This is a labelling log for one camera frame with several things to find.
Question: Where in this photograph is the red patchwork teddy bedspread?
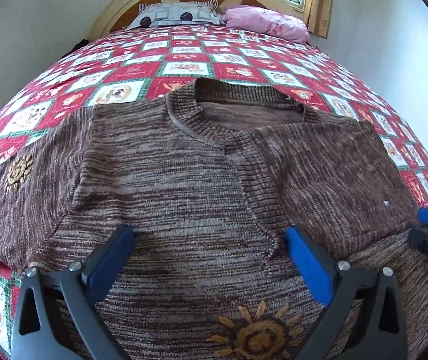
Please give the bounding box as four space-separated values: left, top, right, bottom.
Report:
0 24 428 359

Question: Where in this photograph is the brown knitted sweater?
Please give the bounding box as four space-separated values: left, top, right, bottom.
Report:
0 78 428 359

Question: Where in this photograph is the pink pillow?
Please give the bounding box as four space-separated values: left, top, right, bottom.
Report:
222 6 309 44

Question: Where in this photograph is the black item beside bed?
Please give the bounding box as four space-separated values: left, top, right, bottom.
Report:
63 39 89 58

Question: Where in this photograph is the yellow curtain right of window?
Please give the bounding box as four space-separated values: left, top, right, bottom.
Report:
304 0 333 39

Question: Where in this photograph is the grey patterned pillow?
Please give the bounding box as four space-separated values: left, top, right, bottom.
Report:
126 0 221 29

